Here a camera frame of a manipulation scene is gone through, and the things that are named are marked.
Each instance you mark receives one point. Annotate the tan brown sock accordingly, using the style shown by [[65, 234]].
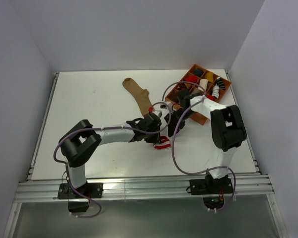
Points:
[[140, 95]]

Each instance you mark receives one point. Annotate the orange divided sock tray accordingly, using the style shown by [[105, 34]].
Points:
[[199, 80]]

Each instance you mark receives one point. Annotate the aluminium side rail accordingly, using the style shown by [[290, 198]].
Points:
[[32, 165], [227, 72]]

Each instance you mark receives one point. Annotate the dark brown rolled sock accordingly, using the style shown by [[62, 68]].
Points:
[[173, 96]]

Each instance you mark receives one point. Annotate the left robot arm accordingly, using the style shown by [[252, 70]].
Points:
[[81, 141]]

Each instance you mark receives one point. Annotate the dark teal rolled sock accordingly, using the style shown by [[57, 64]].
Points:
[[198, 72]]

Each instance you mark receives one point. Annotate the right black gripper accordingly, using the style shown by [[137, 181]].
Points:
[[171, 122]]

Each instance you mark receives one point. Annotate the red rolled sock upper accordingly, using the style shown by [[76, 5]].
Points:
[[193, 79]]

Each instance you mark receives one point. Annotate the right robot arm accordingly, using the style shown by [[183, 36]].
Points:
[[227, 127]]

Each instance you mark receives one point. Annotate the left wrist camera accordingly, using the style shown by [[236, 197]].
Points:
[[154, 114]]

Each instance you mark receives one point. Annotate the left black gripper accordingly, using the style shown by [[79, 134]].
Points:
[[156, 139]]

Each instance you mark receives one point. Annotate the yellow rolled sock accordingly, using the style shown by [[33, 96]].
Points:
[[209, 76]]

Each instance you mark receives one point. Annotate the red rolled sock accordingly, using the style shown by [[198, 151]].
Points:
[[211, 97], [193, 79]]

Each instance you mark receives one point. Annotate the black white striped sock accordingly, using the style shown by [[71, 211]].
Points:
[[220, 83]]

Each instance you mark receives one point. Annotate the white grey striped sock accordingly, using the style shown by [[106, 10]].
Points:
[[215, 92]]

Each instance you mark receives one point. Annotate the red white striped sock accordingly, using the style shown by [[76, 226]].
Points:
[[163, 144]]

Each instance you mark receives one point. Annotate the aluminium front rail frame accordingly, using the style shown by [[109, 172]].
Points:
[[139, 188]]

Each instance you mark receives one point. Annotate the grey brown rolled sock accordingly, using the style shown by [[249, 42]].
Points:
[[196, 91]]

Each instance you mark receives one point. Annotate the cream rolled sock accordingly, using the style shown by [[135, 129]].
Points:
[[203, 83]]

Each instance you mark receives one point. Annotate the right aluminium side rail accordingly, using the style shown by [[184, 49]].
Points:
[[227, 72]]

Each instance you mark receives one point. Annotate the argyle patterned rolled sock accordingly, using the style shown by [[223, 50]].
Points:
[[183, 86]]

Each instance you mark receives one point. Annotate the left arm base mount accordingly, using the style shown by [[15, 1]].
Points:
[[90, 190]]

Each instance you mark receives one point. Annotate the red rolled sock lower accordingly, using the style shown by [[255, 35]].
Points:
[[211, 97]]

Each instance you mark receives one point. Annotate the left aluminium side rail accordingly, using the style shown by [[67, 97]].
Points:
[[32, 165]]

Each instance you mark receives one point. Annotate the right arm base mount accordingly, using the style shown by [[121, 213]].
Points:
[[216, 187]]

